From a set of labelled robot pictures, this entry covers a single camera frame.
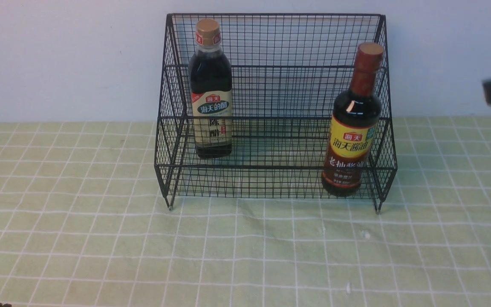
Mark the black wire mesh shelf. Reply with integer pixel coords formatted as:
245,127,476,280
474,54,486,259
154,12,387,210

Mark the green checkered tablecloth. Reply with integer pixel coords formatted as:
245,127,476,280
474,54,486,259
0,117,491,307

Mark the soy sauce bottle red cap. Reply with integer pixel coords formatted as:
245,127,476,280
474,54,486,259
321,42,384,197

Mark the vinegar bottle gold cap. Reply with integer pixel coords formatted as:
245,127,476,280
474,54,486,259
188,19,233,159

